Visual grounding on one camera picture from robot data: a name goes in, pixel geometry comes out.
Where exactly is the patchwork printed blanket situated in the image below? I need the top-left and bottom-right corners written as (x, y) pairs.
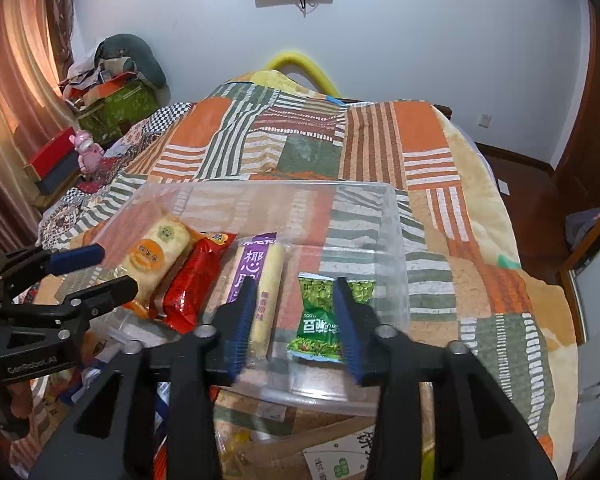
top-left (10, 67), bottom-right (581, 480)

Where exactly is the pile of clothes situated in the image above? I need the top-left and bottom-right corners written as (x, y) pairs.
top-left (60, 56), bottom-right (107, 92)

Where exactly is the yellow foam tube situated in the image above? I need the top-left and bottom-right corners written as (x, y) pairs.
top-left (265, 51), bottom-right (339, 97)

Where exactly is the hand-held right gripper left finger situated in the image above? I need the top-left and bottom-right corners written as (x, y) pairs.
top-left (30, 277), bottom-right (259, 480)

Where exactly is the green pea snack packet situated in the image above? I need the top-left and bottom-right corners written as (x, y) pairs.
top-left (286, 272), bottom-right (379, 364)

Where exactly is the green patterned box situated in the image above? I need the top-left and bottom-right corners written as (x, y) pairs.
top-left (77, 82), bottom-right (161, 144)

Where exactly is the red snack packet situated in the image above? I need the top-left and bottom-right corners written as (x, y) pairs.
top-left (152, 232), bottom-right (239, 336)

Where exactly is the yellow rice cracker packet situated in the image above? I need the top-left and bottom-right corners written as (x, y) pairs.
top-left (115, 212), bottom-right (201, 319)

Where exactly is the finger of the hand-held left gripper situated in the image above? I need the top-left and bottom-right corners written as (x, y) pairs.
top-left (0, 243), bottom-right (106, 292)
top-left (0, 275), bottom-right (140, 335)

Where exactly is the red lidded box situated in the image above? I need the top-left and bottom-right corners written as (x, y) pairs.
top-left (24, 127), bottom-right (82, 196)

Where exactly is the orange flat box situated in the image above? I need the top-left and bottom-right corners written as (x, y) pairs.
top-left (62, 72), bottom-right (137, 105)

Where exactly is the cardboard box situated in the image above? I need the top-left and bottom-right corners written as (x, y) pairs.
top-left (214, 390), bottom-right (381, 480)

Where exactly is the clear plastic container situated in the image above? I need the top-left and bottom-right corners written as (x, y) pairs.
top-left (87, 180), bottom-right (414, 418)

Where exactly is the pink toy rabbit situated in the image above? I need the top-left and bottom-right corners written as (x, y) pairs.
top-left (69, 129), bottom-right (104, 174)

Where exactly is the pink curtain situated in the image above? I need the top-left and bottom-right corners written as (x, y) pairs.
top-left (0, 0), bottom-right (82, 261)

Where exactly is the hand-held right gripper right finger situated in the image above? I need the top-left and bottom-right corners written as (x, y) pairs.
top-left (334, 279), bottom-right (559, 480)

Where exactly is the wooden wardrobe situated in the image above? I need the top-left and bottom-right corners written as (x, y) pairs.
top-left (555, 0), bottom-right (600, 213)

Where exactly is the purple white snack stick packet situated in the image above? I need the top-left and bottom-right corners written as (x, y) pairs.
top-left (220, 232), bottom-right (294, 362)

